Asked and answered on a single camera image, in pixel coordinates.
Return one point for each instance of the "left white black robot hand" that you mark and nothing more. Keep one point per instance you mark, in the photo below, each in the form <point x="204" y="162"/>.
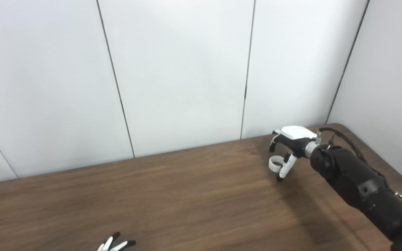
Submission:
<point x="112" y="245"/>

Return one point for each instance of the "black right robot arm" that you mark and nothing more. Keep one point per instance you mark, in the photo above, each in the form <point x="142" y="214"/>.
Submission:
<point x="368" y="188"/>

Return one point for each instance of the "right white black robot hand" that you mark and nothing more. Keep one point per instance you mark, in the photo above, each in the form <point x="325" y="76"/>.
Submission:
<point x="297" y="139"/>

